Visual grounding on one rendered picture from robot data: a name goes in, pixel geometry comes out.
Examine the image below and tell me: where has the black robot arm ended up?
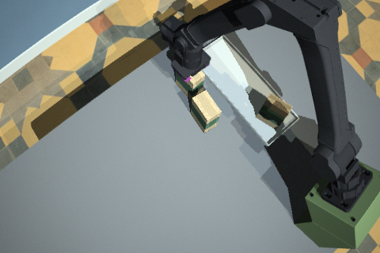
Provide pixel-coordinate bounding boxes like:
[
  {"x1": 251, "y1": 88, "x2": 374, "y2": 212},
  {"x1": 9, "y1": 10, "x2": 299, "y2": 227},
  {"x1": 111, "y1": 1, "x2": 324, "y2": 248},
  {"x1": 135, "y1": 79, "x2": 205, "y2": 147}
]
[{"x1": 160, "y1": 0, "x2": 373, "y2": 213}]

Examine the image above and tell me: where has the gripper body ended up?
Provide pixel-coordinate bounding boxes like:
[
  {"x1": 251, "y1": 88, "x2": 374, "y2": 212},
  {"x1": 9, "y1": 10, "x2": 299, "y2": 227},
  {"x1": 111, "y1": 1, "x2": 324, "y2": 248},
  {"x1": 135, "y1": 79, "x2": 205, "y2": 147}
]
[{"x1": 171, "y1": 49, "x2": 211, "y2": 80}]

